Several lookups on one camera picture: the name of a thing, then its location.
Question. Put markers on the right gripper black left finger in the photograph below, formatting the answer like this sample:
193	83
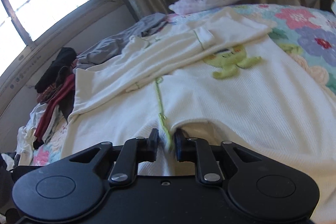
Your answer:
71	187

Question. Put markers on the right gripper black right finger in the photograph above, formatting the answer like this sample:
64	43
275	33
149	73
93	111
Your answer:
255	187

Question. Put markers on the cream knit baby cardigan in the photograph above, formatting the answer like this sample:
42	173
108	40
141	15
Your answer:
210	87

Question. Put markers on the pale printed cream garment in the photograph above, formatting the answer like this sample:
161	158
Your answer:
52	141

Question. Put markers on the dark brown garment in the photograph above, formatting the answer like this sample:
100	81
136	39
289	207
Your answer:
66	104

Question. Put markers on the red garment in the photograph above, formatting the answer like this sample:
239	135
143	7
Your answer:
67	87

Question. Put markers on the black garment on cushion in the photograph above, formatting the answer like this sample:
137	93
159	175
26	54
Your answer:
65	58

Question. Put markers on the grey cloth garment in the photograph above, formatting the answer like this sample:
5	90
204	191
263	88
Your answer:
112	46

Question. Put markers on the floral quilted bedspread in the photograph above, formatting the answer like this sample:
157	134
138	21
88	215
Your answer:
302	35

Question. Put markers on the wooden window frame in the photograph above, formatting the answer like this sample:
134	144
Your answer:
32	31

